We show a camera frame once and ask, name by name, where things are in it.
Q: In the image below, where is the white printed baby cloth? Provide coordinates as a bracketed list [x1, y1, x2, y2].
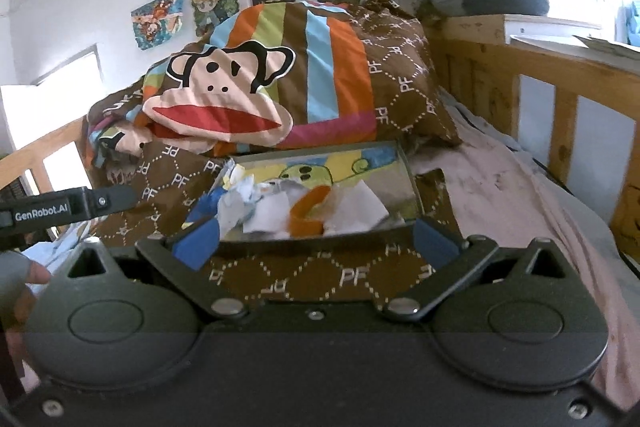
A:
[216, 176, 264, 237]

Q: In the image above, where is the anime poster lower left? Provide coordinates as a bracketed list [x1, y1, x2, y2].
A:
[131, 0, 183, 51]

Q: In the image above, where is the white square cloth pad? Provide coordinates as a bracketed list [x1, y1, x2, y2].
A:
[323, 181, 390, 235]

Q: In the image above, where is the brown patterned duvet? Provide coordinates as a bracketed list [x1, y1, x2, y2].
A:
[81, 0, 464, 308]

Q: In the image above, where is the person's left hand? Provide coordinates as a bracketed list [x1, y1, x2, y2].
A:
[1, 251, 51, 376]

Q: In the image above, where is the grey cloth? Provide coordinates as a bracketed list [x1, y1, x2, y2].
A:
[243, 179, 308, 236]

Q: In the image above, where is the monkey face striped pillow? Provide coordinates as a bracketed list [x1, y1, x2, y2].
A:
[142, 1, 378, 148]

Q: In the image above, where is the blond boy anime poster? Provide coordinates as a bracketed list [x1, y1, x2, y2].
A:
[191, 0, 240, 37]

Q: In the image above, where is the light blue blanket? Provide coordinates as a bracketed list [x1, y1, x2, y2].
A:
[23, 220, 96, 275]

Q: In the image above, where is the orange fabric cup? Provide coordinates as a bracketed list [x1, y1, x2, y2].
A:
[288, 185, 331, 239]

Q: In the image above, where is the grey tray with drawing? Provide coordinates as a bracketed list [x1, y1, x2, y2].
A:
[182, 140, 426, 253]

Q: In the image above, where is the wooden bed rail left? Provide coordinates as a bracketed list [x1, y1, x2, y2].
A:
[1, 117, 94, 195]

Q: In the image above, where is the pink bed sheet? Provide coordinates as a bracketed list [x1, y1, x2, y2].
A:
[409, 91, 640, 410]

